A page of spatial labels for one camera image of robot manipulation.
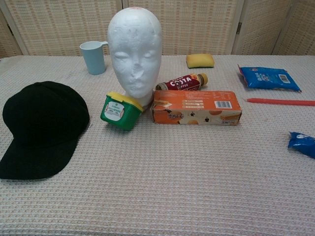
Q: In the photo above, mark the black baseball cap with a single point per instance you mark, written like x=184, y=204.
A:
x=41, y=123

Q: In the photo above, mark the white foam mannequin head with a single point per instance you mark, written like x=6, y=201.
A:
x=135, y=51

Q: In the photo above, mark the green tub with yellow lid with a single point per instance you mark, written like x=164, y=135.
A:
x=118, y=113

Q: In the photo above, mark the orange biscuit box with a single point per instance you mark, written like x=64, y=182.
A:
x=197, y=108

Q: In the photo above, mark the Costa coffee bottle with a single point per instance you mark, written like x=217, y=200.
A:
x=182, y=83

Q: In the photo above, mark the beige waffle tablecloth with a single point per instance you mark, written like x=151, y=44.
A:
x=157, y=177

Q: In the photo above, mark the yellow sponge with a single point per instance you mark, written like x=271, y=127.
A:
x=199, y=60

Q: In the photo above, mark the light blue plastic cup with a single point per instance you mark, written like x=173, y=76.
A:
x=93, y=59

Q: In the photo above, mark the woven folding screen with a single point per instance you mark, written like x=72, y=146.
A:
x=197, y=24

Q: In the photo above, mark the large blue snack bag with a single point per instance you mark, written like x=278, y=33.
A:
x=268, y=79

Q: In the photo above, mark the red stick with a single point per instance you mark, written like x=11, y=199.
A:
x=280, y=101

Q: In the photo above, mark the small blue snack packet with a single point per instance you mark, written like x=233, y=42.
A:
x=303, y=143

